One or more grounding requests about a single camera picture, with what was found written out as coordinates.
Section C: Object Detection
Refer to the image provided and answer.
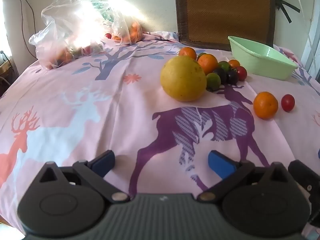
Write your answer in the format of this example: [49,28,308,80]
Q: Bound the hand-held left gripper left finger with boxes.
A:
[39,150,130,203]

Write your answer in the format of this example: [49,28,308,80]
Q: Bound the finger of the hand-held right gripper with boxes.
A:
[288,159,320,196]

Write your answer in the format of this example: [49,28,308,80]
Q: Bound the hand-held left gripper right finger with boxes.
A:
[197,150,291,202]

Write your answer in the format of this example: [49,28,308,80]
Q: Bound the red cherry tomato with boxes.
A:
[281,94,296,112]
[236,66,248,81]

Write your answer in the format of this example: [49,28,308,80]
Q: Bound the green lime front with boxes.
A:
[206,73,222,91]

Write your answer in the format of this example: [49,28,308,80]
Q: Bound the dark purple plum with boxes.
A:
[214,67,228,84]
[226,69,239,85]

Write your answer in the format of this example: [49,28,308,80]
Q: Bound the large yellow grapefruit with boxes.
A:
[160,56,207,102]

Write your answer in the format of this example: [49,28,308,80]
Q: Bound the light green plastic basin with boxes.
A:
[228,35,298,81]

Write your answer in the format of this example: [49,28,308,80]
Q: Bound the pink deer printed bed sheet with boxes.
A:
[0,31,320,233]

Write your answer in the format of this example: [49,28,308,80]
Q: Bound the clear plastic bag with oranges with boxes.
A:
[110,11,144,45]

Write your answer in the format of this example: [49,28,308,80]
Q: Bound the large clear plastic bag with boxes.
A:
[28,0,108,70]

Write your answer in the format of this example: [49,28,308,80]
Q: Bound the green printed plastic bag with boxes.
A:
[84,0,119,29]

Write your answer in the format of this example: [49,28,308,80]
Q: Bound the brown woven seat mat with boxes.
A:
[172,0,276,52]

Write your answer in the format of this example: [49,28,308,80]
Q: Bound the black tape strips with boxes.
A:
[273,0,301,23]

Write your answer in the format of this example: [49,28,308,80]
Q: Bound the white window frame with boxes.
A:
[299,17,320,83]

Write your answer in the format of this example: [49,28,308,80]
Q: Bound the white power cable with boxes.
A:
[291,0,316,58]

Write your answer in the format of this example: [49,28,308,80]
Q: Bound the black wall cable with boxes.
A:
[14,0,38,59]

